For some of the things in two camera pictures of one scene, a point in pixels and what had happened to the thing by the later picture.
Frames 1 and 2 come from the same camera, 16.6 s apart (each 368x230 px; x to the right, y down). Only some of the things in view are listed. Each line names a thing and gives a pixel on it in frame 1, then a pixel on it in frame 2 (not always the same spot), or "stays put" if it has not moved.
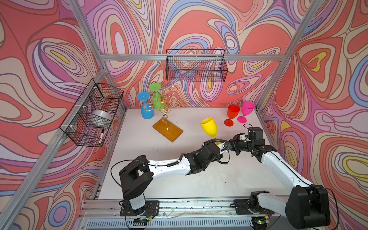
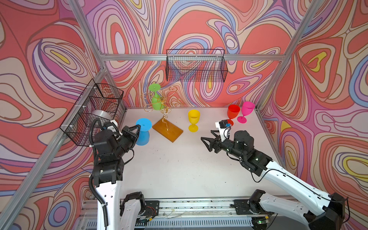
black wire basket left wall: [88, 121] stays put
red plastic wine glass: [233, 111] stays put
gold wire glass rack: [165, 101] stays put
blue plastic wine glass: [147, 111] to [144, 135]
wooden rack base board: [168, 130] stays put
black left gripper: [212, 142] to [131, 136]
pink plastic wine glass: [247, 108] stays put
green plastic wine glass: [158, 102] stays put
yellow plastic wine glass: [210, 126] to [193, 116]
